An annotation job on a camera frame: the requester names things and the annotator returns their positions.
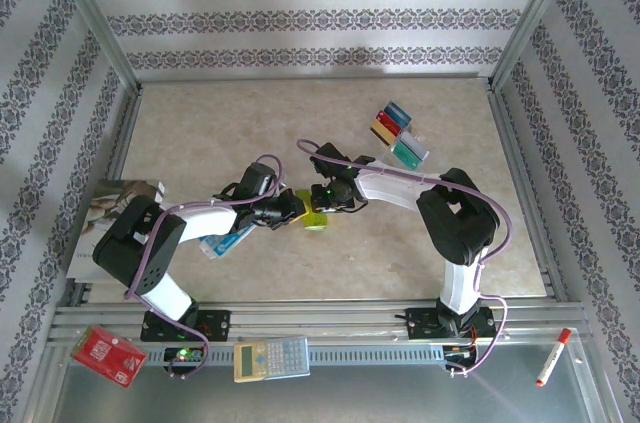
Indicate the blue card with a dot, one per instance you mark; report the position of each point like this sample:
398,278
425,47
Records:
397,112

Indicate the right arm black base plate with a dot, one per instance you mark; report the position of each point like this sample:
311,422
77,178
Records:
422,323

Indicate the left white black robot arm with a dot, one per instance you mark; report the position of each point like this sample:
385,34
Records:
150,263

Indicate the teal card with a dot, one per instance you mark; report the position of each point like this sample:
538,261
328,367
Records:
404,155

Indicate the red card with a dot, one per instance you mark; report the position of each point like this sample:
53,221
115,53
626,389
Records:
389,122

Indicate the beige grey calculator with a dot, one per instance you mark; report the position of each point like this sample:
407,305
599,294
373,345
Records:
272,358

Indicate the red box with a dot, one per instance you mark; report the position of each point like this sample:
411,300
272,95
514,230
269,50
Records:
107,355

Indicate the blue white packet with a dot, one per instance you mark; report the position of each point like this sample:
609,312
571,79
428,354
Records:
220,245

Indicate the aluminium mounting rail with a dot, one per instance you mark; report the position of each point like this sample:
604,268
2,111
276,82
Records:
325,315

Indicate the clear acrylic card stand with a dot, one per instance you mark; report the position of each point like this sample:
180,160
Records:
387,155

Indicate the white marker red cap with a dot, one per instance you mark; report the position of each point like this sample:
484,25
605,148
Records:
552,355

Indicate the metal sheet shelf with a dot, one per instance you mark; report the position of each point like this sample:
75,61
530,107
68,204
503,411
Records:
350,398

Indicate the aluminium frame post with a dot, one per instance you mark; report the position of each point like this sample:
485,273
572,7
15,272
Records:
535,13
90,13

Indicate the aluminium rear rail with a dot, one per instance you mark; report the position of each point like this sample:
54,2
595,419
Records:
300,79

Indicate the aluminium side rail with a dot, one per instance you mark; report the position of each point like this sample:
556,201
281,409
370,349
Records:
525,193
125,143

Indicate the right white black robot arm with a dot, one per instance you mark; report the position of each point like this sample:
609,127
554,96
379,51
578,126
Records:
390,188

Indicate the yellow card dark stripe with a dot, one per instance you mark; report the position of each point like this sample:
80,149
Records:
380,133

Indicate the green card holder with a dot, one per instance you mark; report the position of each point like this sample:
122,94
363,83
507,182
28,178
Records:
315,221

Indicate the grey card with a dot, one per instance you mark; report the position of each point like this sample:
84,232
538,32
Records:
416,145

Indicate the small black controller board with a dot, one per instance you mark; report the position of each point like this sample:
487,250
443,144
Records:
460,354
182,355

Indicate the magazine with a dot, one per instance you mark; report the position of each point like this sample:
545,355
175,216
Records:
105,203

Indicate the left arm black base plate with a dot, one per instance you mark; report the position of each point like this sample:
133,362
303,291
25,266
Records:
215,325

